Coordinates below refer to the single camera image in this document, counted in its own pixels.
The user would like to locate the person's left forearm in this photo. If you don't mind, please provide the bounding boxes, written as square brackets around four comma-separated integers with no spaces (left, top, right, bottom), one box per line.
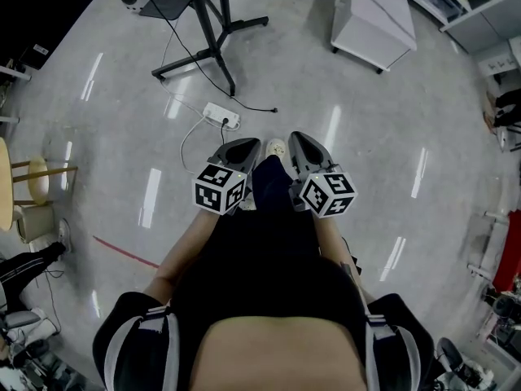
[142,209,217,315]

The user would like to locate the white metal shelving unit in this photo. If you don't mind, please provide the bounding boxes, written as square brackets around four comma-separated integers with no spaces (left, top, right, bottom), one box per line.
[406,0,521,56]

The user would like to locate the wooden stool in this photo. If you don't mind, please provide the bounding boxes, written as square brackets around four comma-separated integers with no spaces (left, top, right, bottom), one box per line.
[11,155,79,208]

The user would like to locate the white power strip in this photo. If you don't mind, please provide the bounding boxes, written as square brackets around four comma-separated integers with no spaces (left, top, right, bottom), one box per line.
[202,102,241,130]

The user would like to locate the person's right white shoe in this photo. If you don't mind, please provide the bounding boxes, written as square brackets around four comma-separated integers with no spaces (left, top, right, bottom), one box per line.
[265,137,287,159]

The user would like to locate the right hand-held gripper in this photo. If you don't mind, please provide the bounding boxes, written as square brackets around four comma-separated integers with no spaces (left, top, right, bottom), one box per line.
[287,131,360,220]

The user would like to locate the grey shoulder strap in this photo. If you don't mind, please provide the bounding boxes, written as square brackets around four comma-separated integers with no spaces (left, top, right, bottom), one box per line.
[103,305,181,391]
[364,311,422,391]

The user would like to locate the person's legs in dark trousers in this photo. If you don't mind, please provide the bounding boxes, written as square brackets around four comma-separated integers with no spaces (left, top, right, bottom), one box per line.
[251,155,295,219]

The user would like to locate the person's right forearm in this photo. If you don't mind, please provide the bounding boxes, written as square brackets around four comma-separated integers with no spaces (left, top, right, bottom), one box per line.
[313,216,371,307]

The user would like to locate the white looped cable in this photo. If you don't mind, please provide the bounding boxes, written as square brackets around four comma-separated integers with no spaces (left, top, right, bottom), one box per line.
[178,114,212,175]

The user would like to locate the beige waste bin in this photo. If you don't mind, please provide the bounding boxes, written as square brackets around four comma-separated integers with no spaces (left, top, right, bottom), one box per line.
[14,204,56,244]

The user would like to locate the white rolling cabinet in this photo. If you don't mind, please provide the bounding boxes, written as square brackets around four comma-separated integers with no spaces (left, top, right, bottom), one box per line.
[330,0,418,75]

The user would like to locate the black wheeled TV stand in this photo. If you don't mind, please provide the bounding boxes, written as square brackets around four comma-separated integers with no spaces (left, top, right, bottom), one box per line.
[151,0,269,97]

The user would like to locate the person's black top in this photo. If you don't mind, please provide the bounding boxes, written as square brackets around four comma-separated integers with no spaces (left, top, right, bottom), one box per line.
[91,208,436,391]

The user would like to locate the red fabric cover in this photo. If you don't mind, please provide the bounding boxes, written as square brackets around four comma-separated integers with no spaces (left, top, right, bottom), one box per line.
[492,209,521,295]

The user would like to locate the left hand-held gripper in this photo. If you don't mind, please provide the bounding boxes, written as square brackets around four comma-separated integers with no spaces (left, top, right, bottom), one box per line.
[190,137,263,218]

